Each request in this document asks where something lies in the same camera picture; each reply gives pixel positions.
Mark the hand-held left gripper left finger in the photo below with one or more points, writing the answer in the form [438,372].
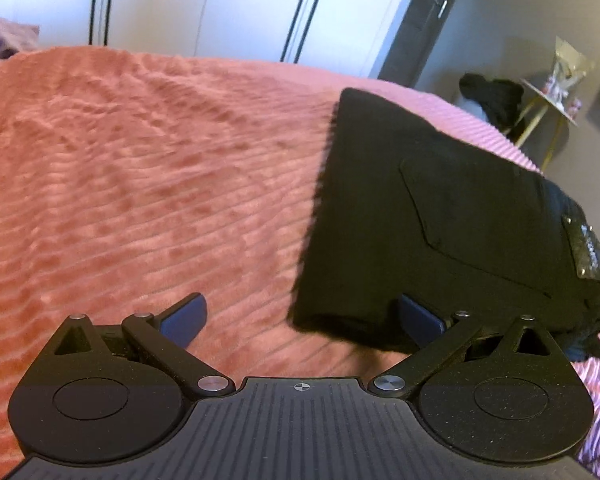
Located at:
[186,317]

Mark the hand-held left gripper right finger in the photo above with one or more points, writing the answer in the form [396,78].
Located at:
[419,321]

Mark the black pants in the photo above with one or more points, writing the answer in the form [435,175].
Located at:
[430,210]

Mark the pink ribbed blanket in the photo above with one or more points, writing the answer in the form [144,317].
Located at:
[130,185]

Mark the black cloth pile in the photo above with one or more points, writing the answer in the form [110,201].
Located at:
[495,97]

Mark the gold side table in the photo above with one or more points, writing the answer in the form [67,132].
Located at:
[555,105]

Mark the wrapped bouquet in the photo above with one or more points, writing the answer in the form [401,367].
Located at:
[567,70]

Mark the grey door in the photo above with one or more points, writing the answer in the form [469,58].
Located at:
[420,20]

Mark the white wardrobe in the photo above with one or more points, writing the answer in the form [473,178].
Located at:
[190,5]

